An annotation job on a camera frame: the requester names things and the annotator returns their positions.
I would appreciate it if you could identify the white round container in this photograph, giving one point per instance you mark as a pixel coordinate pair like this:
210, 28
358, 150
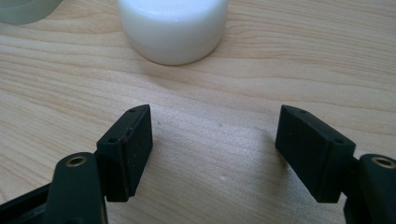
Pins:
173, 29

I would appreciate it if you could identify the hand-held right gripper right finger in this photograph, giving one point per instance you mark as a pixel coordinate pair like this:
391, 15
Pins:
311, 152

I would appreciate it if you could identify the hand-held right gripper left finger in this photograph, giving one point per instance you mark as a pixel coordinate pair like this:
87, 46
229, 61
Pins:
126, 155

